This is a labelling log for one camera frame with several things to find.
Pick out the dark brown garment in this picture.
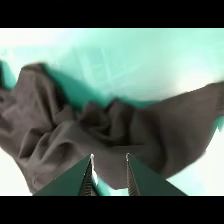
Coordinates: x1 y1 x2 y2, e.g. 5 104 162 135
0 62 224 195

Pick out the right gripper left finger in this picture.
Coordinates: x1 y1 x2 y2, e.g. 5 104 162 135
32 153 101 197

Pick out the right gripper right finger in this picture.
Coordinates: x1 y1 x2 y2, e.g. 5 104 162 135
125 152 188 197

